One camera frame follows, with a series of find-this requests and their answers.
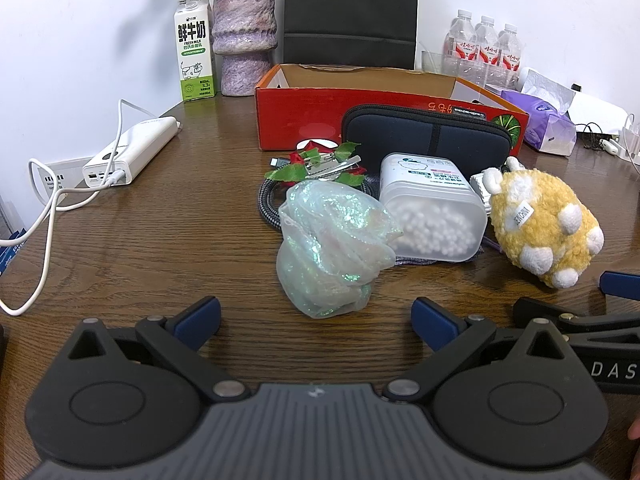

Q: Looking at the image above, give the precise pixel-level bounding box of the purple tissue pack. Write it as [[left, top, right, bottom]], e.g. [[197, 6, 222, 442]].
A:
[[500, 67, 578, 157]]

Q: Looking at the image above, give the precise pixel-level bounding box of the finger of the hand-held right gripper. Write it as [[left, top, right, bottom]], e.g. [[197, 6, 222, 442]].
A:
[[512, 297, 587, 335], [599, 271, 640, 303]]

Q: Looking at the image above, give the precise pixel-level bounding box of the thin black cable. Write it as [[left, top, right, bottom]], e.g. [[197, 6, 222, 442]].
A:
[[575, 122, 610, 151]]

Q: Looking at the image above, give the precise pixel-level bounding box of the blue packet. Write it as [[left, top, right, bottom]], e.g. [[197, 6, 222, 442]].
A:
[[0, 227, 28, 278]]

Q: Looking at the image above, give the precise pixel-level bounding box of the wooden desktop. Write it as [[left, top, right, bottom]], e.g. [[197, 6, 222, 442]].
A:
[[0, 96, 640, 466]]

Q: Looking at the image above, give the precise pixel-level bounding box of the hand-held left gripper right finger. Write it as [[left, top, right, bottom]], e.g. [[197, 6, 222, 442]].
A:
[[382, 297, 576, 403]]

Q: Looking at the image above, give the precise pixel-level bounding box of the clear plastic container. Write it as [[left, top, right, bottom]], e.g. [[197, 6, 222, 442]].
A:
[[420, 50, 451, 74]]

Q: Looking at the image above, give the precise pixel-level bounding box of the grey braided cable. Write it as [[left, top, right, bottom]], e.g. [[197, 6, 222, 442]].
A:
[[257, 156, 381, 233]]

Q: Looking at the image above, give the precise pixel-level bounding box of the white charging cable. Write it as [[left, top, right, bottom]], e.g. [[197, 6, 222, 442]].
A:
[[0, 99, 161, 317]]

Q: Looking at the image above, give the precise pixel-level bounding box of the black chair back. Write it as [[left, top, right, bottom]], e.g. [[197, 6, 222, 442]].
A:
[[283, 0, 419, 71]]

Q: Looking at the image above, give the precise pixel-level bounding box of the dark blue zip pouch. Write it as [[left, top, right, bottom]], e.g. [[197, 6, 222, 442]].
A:
[[341, 104, 513, 173]]

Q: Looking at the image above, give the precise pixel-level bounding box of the red rose hair clip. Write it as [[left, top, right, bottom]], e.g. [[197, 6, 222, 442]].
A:
[[265, 141, 368, 191]]

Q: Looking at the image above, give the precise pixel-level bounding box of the white power bank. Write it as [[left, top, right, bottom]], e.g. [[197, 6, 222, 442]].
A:
[[81, 116, 179, 186]]

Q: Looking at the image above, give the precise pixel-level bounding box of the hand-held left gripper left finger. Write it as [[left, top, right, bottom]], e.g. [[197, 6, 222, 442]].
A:
[[65, 296, 251, 403]]

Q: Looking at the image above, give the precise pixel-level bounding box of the clear water bottle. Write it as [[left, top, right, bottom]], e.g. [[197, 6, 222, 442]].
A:
[[497, 22, 524, 91], [444, 9, 474, 78], [472, 15, 501, 86]]

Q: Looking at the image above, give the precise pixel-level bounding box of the purple textured vase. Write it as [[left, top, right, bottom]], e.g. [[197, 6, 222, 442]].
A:
[[211, 0, 277, 97]]

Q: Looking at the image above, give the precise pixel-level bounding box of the red cardboard box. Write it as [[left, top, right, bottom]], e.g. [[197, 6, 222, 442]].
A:
[[254, 63, 530, 153]]

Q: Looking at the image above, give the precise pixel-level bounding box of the white wall socket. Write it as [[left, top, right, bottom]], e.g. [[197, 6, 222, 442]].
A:
[[37, 157, 93, 201]]

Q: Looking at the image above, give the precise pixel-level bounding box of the green white milk carton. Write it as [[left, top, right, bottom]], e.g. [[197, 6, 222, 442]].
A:
[[173, 0, 217, 103]]

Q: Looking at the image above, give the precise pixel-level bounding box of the yellow white plush toy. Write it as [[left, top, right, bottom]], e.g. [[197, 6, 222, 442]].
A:
[[481, 156, 605, 289]]

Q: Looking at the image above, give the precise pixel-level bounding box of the white plug charger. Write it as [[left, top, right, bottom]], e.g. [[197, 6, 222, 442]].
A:
[[617, 112, 640, 162]]

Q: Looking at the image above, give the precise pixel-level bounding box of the iridescent plastic bag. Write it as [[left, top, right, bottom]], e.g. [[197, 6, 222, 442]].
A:
[[276, 180, 403, 319]]

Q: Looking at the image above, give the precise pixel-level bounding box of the translucent cotton swab box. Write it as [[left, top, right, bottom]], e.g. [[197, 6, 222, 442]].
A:
[[378, 152, 489, 264]]

